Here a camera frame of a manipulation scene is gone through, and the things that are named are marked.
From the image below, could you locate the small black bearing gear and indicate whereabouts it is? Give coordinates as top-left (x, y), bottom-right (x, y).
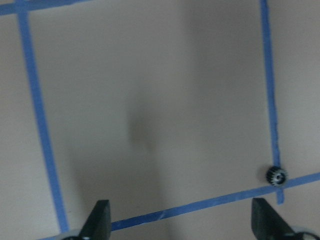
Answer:
top-left (265, 166), bottom-right (289, 188)

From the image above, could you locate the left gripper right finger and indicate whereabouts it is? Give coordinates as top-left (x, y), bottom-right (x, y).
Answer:
top-left (251, 198), bottom-right (296, 240)

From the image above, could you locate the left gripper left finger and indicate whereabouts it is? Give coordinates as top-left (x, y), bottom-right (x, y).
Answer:
top-left (78, 200), bottom-right (112, 240)

